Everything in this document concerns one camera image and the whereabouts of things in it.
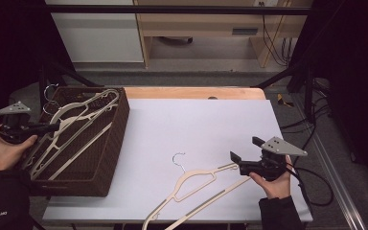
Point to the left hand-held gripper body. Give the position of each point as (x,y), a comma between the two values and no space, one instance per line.
(14,108)

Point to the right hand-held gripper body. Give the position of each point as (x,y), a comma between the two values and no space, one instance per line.
(281,147)

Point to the beige plastic clothes hanger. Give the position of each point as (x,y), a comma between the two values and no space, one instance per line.
(103,93)
(193,174)
(80,151)

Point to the brown woven plastic basket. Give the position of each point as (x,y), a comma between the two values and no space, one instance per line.
(108,153)

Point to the person's right hand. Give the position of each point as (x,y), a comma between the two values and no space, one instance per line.
(276,188)

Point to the person's left hand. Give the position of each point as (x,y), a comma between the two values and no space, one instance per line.
(6,155)

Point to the yellow and black tool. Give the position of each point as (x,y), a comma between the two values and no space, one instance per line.
(281,99)

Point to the white table mat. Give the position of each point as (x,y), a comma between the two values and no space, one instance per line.
(188,127)

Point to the black curtain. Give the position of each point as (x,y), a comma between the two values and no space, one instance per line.
(357,80)
(9,48)

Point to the white cabinet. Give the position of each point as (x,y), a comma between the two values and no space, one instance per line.
(99,38)

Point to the light wooden desk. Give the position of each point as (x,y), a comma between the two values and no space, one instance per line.
(198,24)

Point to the black frame strut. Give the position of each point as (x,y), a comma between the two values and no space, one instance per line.
(309,96)
(43,80)

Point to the aluminium rail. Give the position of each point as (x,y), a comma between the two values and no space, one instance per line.
(338,182)

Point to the black horizontal frame bar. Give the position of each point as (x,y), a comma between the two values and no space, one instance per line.
(172,10)

